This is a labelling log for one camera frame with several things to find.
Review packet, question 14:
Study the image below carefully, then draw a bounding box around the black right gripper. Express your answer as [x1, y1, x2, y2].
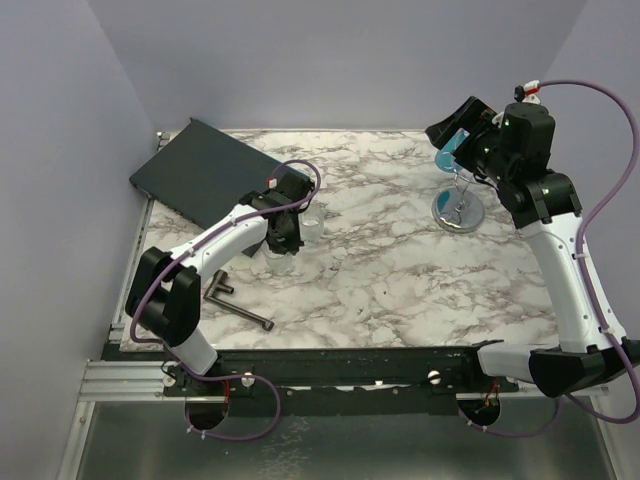
[428, 95, 513, 184]

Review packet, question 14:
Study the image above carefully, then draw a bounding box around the clear ribbed wine glass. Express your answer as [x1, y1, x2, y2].
[298, 203, 325, 244]

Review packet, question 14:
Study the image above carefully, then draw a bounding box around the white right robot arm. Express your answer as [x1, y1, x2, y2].
[425, 96, 639, 398]

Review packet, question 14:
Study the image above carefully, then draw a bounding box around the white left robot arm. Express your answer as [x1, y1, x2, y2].
[125, 173, 317, 395]

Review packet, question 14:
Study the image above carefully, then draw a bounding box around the blue wine glass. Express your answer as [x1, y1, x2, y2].
[435, 129, 468, 218]

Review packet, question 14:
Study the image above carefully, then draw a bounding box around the chrome wine glass rack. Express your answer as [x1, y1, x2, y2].
[431, 165, 485, 234]

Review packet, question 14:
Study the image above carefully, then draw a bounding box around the dark grey flat box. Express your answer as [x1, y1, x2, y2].
[130, 119, 315, 230]

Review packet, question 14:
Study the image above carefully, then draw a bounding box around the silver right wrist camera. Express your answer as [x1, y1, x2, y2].
[514, 80, 541, 105]

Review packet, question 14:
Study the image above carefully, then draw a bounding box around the dark metal T-handle tool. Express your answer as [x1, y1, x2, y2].
[203, 270, 275, 332]

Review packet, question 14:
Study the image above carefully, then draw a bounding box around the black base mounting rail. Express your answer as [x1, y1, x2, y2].
[164, 346, 518, 417]

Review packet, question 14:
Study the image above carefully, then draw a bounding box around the aluminium extrusion frame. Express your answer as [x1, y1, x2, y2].
[54, 130, 226, 480]

